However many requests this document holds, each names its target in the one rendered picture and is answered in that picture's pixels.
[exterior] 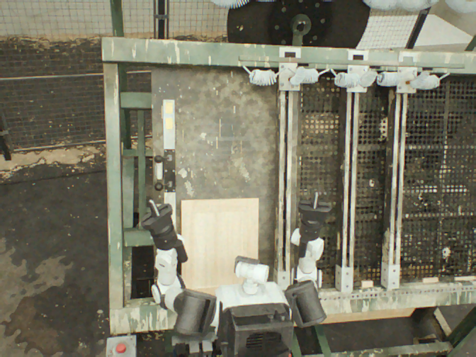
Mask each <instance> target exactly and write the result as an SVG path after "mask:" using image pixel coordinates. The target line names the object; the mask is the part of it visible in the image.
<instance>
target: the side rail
mask: <svg viewBox="0 0 476 357"><path fill-rule="evenodd" d="M103 67H104V96H105V124H106V179H107V208H108V263H109V292H110V309H120V308H123V305H124V299H125V297H124V280H125V264H124V236H123V167H122V135H121V107H120V70H119V66H118V64H105V63H104V64H103Z"/></svg>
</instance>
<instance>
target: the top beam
mask: <svg viewBox="0 0 476 357"><path fill-rule="evenodd" d="M280 47H295V48H300V58H317V59H336V60H347V57H348V56H349V50H359V51H368V60H370V61H389V62H398V56H399V52H407V51H391V50H360V49H344V48H328V47H298V46H282V45H251V44H235V43H219V42H189V41H188V40H158V39H142V38H111V37H109V36H102V37H101V61H102V62H103V63H105V62H109V63H118V64H126V65H132V66H148V67H190V68H210V69H244V68H243V66H245V67H246V68H247V69H252V70H256V69H259V70H270V69H271V70H273V71H279V63H275V62H239V56H240V55H247V56H264V57H279V48H280ZM407 53H418V62H423V63H436V62H442V63H461V64H465V68H464V69H446V68H433V70H428V72H429V76H432V75H434V76H445V75H446V74H447V73H449V75H448V76H447V77H476V54H471V53H454V52H423V51H422V52H407ZM303 68H305V69H315V71H318V72H323V71H324V70H326V69H329V71H326V72H332V71H331V69H333V71H334V72H336V73H342V72H344V73H347V64H340V65H332V64H309V66H308V67H303ZM375 71H376V73H377V74H380V73H382V72H397V67H389V66H381V69H375Z"/></svg>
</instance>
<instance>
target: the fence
mask: <svg viewBox="0 0 476 357"><path fill-rule="evenodd" d="M166 102H172V114H170V113H166ZM163 104H164V150H165V149H175V105H174V101H172V100H163ZM166 118H172V129H166ZM164 203H169V204H171V207H172V210H173V213H172V215H171V219H172V221H173V225H174V229H176V192H170V193H165V188H164Z"/></svg>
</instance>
